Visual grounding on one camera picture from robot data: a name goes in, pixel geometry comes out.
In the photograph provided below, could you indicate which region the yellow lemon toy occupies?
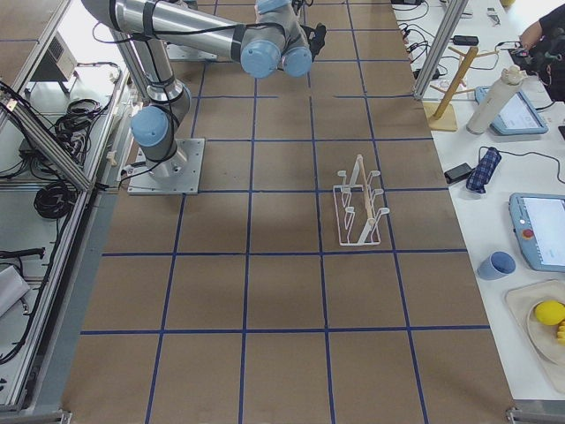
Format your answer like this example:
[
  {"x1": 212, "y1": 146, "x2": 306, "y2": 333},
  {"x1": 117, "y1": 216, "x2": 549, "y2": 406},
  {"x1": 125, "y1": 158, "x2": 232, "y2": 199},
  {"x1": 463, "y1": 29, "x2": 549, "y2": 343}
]
[{"x1": 534, "y1": 299, "x2": 565, "y2": 326}]

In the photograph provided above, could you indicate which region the wooden mug stand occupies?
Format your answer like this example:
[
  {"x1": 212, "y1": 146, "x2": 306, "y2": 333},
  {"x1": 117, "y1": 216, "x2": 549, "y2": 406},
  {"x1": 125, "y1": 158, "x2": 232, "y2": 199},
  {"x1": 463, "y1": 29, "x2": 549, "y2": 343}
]
[{"x1": 423, "y1": 46, "x2": 498, "y2": 132}]

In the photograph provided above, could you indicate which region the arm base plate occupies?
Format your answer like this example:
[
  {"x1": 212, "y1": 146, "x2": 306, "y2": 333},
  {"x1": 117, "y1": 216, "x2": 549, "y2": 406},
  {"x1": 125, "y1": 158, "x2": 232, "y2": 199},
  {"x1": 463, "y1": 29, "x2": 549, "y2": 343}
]
[{"x1": 127, "y1": 139, "x2": 205, "y2": 195}]

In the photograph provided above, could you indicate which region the blue teach pendant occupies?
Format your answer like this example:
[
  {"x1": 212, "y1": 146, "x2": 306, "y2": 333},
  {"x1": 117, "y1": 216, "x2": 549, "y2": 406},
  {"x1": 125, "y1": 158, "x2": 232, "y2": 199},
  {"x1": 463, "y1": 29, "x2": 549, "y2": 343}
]
[
  {"x1": 490, "y1": 90, "x2": 548, "y2": 136},
  {"x1": 508, "y1": 193, "x2": 564, "y2": 272}
]

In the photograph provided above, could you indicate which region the blue cup on desk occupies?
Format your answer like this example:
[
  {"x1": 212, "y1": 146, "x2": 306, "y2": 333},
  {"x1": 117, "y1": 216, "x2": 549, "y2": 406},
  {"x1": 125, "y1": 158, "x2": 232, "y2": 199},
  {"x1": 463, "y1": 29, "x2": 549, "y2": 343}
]
[{"x1": 477, "y1": 251, "x2": 516, "y2": 280}]

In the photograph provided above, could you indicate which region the beige cylindrical bottle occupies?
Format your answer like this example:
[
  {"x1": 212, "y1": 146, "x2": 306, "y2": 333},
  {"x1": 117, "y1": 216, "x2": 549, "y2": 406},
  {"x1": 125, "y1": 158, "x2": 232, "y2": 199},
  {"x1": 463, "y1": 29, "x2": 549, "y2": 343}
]
[{"x1": 466, "y1": 64, "x2": 527, "y2": 134}]

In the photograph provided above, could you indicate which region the white wire cup rack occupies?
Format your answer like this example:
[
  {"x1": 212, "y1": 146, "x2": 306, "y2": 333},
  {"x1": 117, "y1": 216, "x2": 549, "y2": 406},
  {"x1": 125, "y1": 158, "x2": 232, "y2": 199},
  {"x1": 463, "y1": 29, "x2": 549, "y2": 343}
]
[{"x1": 332, "y1": 154, "x2": 390, "y2": 247}]

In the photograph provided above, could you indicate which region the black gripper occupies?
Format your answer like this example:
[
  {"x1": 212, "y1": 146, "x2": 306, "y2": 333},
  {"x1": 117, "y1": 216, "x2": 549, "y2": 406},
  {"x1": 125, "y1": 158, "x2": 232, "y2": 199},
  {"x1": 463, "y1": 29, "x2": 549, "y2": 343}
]
[{"x1": 305, "y1": 24, "x2": 327, "y2": 60}]

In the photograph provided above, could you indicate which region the folded plaid umbrella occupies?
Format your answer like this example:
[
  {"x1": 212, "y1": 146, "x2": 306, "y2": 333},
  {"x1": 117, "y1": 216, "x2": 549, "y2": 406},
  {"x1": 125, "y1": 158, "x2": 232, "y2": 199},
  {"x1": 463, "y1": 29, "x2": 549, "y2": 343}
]
[{"x1": 466, "y1": 148, "x2": 501, "y2": 194}]

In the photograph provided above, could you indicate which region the beige bowl plate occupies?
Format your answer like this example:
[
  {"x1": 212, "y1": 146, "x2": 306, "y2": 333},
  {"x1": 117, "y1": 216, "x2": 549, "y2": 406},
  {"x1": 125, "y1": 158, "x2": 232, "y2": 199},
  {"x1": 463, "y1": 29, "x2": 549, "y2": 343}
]
[{"x1": 526, "y1": 297, "x2": 564, "y2": 366}]

